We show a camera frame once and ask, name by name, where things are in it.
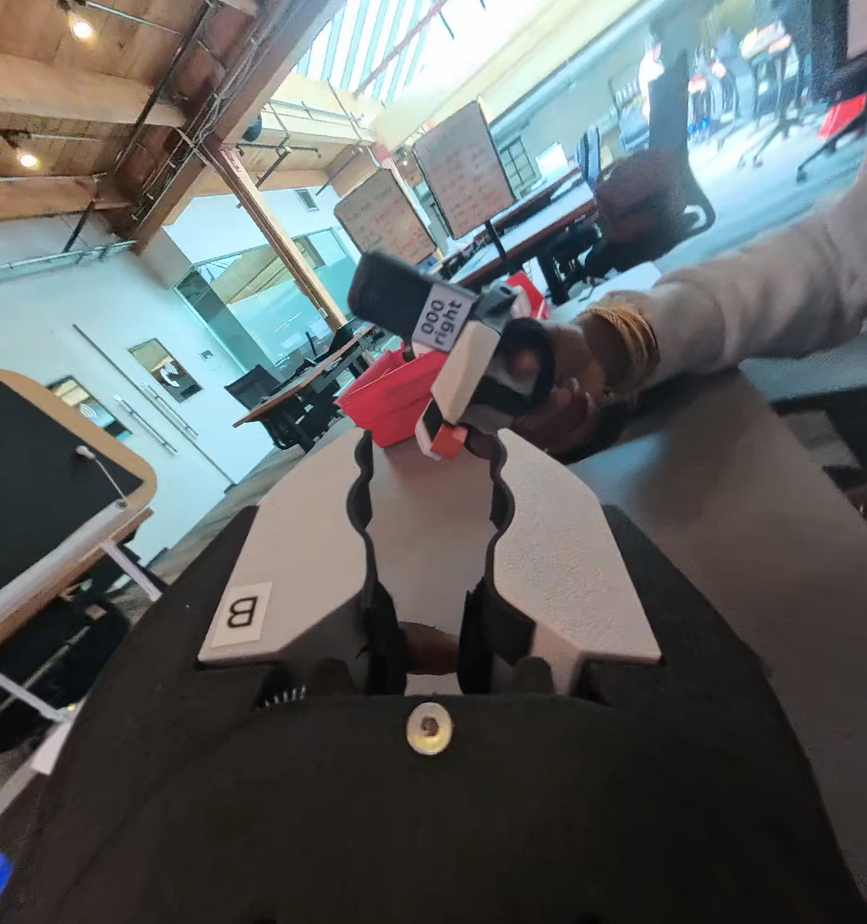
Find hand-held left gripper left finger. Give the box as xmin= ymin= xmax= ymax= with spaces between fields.
xmin=197 ymin=432 xmax=378 ymax=665

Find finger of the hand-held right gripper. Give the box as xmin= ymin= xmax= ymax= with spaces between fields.
xmin=432 ymin=326 xmax=498 ymax=430

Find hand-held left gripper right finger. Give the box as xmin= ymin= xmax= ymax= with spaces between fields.
xmin=485 ymin=430 xmax=663 ymax=694

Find red plastic bin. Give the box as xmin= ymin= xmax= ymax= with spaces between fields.
xmin=509 ymin=273 xmax=551 ymax=320
xmin=334 ymin=346 xmax=452 ymax=450

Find person's right forearm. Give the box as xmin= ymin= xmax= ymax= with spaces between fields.
xmin=643 ymin=108 xmax=867 ymax=391

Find person's right hand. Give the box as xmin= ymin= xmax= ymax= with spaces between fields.
xmin=502 ymin=314 xmax=611 ymax=457

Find person's left hand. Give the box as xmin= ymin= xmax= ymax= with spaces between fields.
xmin=401 ymin=622 xmax=462 ymax=674

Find whiteboard with red notes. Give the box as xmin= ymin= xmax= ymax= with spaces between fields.
xmin=412 ymin=101 xmax=519 ymax=241
xmin=334 ymin=167 xmax=439 ymax=266

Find black office chair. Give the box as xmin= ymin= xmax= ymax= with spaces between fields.
xmin=224 ymin=363 xmax=284 ymax=414

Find gold bangles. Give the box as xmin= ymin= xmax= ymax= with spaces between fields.
xmin=585 ymin=302 xmax=662 ymax=394

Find brown office chair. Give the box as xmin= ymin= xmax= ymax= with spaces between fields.
xmin=594 ymin=148 xmax=717 ymax=254

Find black panel wooden rim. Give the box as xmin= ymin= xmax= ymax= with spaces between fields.
xmin=0 ymin=361 xmax=158 ymax=625

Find white cord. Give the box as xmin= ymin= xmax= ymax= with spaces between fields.
xmin=75 ymin=445 xmax=129 ymax=508

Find white metal frame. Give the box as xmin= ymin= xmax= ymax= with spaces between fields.
xmin=0 ymin=538 xmax=166 ymax=726

